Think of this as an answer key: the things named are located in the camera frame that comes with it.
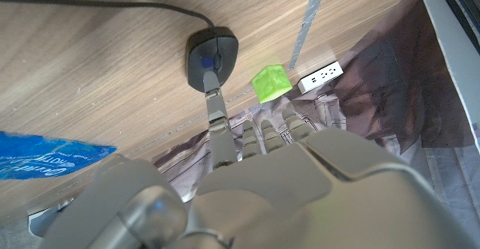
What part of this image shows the green block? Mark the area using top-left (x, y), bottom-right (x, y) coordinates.
top-left (250, 64), bottom-right (293, 104)

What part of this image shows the thin black mouse cable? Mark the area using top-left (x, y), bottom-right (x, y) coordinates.
top-left (0, 0), bottom-right (218, 31)

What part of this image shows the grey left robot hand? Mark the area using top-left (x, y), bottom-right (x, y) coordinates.
top-left (37, 70), bottom-right (480, 249)

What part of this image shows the black computer mouse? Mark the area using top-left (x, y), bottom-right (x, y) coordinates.
top-left (184, 26), bottom-right (240, 94)

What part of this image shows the white partition panel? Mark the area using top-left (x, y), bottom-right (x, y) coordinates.
top-left (417, 0), bottom-right (480, 153)

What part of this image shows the white power strip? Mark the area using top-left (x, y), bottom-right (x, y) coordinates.
top-left (298, 61), bottom-right (344, 95)

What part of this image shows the blue gel pack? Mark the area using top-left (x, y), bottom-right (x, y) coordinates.
top-left (0, 130), bottom-right (118, 181)

